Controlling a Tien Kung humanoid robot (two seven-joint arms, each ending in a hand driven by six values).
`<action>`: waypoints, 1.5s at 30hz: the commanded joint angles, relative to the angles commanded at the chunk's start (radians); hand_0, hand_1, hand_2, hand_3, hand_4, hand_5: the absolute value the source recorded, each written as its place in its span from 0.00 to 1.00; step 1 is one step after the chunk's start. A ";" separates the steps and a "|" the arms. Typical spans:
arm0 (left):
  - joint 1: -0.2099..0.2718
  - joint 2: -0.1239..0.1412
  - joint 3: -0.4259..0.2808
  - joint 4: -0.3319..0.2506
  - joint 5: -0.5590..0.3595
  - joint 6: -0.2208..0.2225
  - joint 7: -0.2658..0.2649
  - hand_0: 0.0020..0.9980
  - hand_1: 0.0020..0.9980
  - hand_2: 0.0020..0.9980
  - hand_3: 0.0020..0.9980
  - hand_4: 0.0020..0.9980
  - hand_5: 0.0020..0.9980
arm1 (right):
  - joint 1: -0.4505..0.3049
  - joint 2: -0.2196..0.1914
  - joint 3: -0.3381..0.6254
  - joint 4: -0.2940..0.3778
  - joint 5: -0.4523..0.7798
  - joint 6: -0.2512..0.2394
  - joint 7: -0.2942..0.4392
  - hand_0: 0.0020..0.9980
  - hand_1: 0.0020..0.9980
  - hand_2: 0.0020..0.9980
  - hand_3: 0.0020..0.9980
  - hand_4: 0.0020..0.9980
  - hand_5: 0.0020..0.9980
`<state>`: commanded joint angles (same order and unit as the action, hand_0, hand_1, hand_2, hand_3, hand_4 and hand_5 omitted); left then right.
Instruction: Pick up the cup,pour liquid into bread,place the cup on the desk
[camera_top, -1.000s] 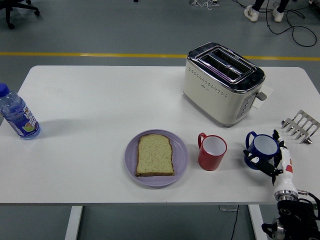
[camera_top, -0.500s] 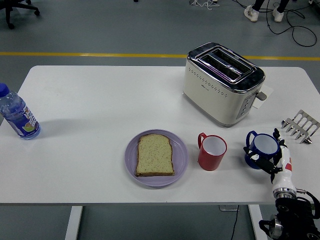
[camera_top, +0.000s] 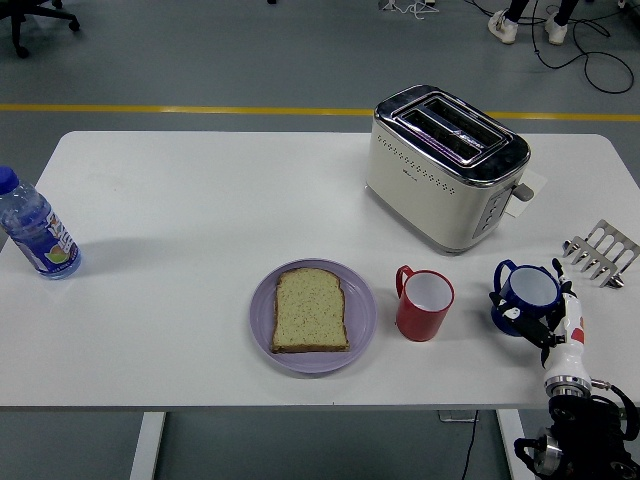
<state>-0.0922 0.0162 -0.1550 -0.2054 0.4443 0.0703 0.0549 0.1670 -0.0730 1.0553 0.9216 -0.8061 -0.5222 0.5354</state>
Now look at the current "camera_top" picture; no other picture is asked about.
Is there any blue-capped water bottle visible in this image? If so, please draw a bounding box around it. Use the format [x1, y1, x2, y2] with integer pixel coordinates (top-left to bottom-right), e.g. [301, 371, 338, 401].
[0, 166, 83, 280]

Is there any black cable under table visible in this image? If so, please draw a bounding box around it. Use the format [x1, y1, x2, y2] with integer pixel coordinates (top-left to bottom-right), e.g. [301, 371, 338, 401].
[459, 409, 480, 480]

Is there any cream and chrome toaster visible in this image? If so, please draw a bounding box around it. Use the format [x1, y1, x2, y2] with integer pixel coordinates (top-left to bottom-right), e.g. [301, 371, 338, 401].
[363, 83, 536, 256]

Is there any red enamel cup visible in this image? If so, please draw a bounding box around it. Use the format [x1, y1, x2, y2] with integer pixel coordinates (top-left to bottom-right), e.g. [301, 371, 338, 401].
[394, 264, 456, 343]

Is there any white table leg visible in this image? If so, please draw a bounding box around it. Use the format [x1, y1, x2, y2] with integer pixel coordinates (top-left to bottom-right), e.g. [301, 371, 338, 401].
[128, 412, 167, 480]
[496, 409, 536, 480]

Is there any blue enamel cup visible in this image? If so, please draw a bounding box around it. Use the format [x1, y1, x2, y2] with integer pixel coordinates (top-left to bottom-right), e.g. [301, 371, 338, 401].
[490, 258, 562, 337]

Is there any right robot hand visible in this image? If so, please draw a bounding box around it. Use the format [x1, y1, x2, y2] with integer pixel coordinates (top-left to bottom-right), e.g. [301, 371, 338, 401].
[488, 257, 593, 385]

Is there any black floor cable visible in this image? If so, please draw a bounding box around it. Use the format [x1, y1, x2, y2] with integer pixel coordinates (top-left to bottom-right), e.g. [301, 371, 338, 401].
[529, 0, 636, 95]

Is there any grey table control box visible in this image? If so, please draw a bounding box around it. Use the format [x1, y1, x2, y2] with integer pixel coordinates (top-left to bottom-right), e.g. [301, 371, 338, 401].
[437, 409, 479, 424]

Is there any person's leg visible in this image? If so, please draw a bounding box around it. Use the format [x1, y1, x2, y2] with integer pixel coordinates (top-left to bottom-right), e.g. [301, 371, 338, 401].
[504, 0, 531, 24]
[552, 0, 581, 26]

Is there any black office chair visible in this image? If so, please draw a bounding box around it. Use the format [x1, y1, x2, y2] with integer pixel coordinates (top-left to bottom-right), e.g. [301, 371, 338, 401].
[0, 0, 81, 60]

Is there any metal toast rack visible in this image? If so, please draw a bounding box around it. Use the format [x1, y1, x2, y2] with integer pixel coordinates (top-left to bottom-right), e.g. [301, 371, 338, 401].
[560, 218, 640, 290]

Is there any slice of toast bread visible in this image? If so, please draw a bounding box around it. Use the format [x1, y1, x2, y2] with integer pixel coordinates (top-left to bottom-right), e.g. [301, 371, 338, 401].
[270, 267, 350, 354]

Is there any person's white shoe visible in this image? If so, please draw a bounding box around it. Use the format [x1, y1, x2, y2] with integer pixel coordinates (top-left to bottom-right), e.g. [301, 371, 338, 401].
[543, 12, 569, 46]
[487, 8, 519, 45]

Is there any purple round plate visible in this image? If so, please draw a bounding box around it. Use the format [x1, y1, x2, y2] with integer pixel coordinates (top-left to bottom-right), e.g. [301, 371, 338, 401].
[249, 257, 378, 377]

